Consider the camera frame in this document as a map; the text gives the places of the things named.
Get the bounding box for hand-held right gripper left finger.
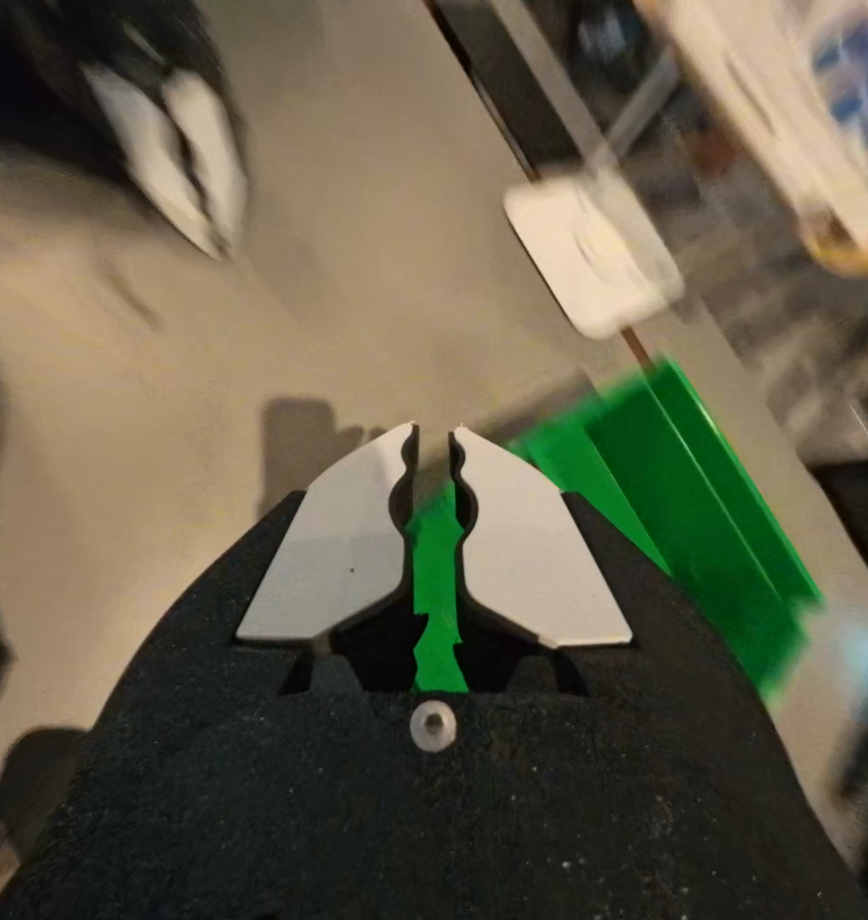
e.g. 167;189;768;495
235;422;419;658

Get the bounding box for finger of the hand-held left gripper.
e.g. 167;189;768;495
81;61;222;261
162;68;251;249

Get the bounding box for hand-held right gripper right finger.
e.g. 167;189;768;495
448;426;634;651

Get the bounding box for green plastic tray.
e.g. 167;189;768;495
411;356;826;702

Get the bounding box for white box with blue print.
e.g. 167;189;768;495
638;0;868;277

